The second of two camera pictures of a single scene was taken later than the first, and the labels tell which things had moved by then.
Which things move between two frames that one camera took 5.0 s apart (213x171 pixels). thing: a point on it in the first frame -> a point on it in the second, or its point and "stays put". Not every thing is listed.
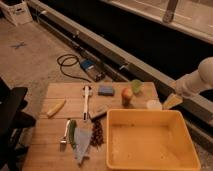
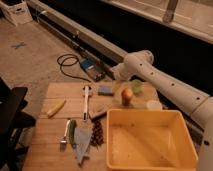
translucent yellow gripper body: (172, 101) -> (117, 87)
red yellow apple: (126, 95) stays put
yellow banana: (56, 110) stays put
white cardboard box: (18, 14) stays put
